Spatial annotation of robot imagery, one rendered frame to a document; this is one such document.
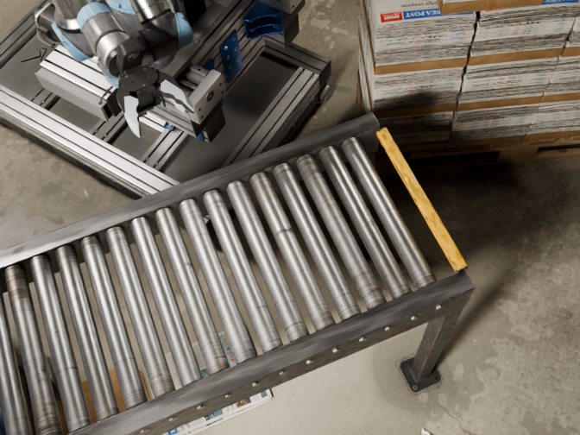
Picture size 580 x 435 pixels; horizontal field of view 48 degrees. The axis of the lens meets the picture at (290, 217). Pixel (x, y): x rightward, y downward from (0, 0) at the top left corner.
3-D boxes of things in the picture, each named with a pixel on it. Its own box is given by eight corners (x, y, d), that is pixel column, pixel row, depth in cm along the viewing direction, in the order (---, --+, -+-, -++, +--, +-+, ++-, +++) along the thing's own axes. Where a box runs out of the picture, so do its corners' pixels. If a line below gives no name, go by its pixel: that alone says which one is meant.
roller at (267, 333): (220, 192, 172) (217, 183, 168) (286, 355, 151) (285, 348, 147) (202, 199, 172) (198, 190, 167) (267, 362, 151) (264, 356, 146)
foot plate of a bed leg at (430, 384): (427, 345, 226) (428, 344, 225) (448, 384, 220) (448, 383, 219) (393, 361, 224) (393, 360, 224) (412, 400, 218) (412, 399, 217)
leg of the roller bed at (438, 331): (423, 361, 224) (455, 287, 164) (431, 376, 221) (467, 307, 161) (408, 368, 223) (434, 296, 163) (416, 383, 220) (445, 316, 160)
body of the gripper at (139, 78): (168, 108, 135) (142, 70, 140) (163, 79, 128) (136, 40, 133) (135, 122, 133) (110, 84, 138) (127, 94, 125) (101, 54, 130)
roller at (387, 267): (333, 149, 176) (333, 139, 172) (414, 301, 155) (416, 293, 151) (317, 156, 176) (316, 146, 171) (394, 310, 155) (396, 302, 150)
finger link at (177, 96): (204, 117, 132) (167, 98, 134) (202, 98, 127) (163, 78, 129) (195, 128, 130) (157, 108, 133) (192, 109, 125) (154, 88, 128)
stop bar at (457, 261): (387, 129, 172) (387, 125, 171) (469, 269, 153) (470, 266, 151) (375, 134, 172) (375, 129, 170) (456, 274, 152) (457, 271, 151)
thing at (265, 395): (243, 323, 234) (242, 322, 233) (272, 397, 221) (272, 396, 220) (144, 362, 229) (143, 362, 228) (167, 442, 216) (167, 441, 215)
